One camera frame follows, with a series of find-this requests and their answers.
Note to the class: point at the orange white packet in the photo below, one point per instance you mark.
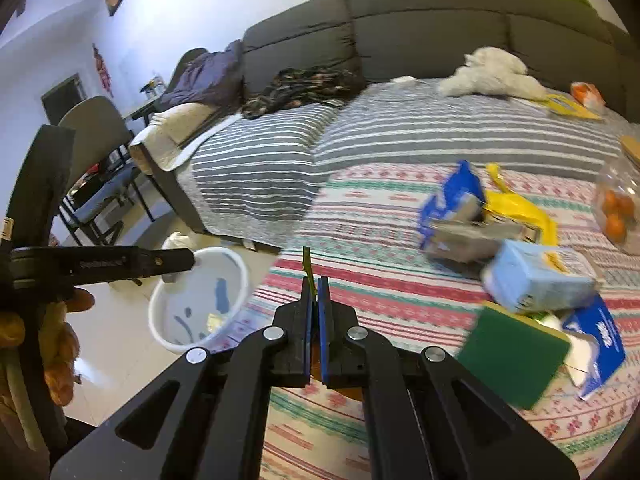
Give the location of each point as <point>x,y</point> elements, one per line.
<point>585,92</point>

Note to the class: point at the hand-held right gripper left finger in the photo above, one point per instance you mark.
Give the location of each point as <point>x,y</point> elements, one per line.
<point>306,330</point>

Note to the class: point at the dark floral cloth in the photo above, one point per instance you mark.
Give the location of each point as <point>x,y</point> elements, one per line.
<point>300,85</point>

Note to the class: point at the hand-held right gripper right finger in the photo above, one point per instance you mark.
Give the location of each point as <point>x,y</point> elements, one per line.
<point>324,330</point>

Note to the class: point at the blue snack packet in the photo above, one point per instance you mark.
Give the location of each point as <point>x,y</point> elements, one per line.
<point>460,185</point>

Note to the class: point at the white plastic waste bin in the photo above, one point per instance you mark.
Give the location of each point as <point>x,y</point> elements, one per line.
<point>165,320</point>

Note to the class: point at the glass jar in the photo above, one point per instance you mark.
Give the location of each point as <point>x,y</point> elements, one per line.
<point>152,86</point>

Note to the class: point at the dark bed frame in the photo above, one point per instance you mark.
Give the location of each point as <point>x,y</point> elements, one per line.
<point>170,185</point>

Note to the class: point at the grey striped blanket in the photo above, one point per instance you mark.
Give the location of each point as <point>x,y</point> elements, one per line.
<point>410,125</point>

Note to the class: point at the beige pillow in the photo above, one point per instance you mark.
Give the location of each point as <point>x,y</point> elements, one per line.
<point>170,130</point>

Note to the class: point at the green yellow sponge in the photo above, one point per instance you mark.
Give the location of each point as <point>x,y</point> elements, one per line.
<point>510,355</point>

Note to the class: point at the grey metal-legged chair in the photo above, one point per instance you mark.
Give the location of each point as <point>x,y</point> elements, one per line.
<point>95,120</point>

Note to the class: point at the small green yellow wrapper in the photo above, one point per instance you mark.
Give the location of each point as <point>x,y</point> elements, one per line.
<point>309,270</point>

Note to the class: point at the dark grey padded headboard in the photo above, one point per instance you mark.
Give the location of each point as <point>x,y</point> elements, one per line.
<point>425,25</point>

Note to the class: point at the yellow silver snack wrapper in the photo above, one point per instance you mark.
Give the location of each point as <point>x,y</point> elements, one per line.
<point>515,207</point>

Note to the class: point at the grey armchair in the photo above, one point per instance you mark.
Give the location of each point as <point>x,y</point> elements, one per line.
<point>185,57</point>

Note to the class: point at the person's left hand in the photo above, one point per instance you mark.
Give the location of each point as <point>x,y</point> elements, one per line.
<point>60,350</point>

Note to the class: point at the red wall ornament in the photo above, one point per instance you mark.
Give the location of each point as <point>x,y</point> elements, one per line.
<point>104,72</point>

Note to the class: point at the blue white tissue pack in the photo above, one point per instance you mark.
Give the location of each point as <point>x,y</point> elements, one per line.
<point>600,330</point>

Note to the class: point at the white plush toy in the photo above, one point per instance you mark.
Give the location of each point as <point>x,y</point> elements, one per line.
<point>490,67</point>

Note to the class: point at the grey cardboard carton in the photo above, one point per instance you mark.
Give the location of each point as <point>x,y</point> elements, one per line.
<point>465,242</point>

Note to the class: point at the light blue box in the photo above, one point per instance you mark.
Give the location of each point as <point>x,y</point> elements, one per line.
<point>530,275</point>

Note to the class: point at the purple jacket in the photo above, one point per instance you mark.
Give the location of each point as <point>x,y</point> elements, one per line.
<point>210,75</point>

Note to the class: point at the dark framed panel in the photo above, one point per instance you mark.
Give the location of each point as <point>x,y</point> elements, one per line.
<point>60,102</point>

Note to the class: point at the yellow booklet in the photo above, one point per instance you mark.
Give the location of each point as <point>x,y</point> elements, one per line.
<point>565,105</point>

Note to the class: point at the white plastic bag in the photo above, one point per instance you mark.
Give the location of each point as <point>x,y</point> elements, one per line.
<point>176,241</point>

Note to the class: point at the clear jar of oranges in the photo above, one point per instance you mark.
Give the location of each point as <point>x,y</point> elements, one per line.
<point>615,210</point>

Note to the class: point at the small side table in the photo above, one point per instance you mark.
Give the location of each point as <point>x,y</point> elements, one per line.
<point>142,107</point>

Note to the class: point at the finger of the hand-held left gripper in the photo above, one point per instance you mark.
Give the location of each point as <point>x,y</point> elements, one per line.
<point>125,261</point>

